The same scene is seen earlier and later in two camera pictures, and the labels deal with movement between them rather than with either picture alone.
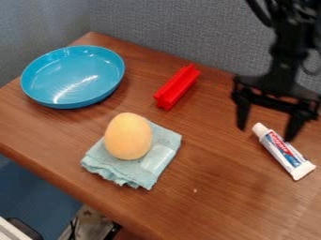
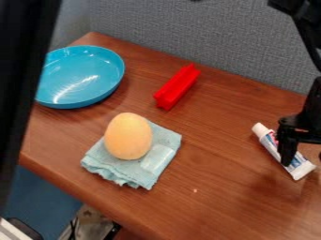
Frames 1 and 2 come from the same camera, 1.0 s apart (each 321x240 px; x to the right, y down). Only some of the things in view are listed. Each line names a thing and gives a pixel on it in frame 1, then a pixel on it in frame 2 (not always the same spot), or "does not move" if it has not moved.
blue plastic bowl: (73, 77) does not move
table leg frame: (90, 225) does not move
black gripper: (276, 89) to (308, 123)
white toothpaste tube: (295, 165) does not move
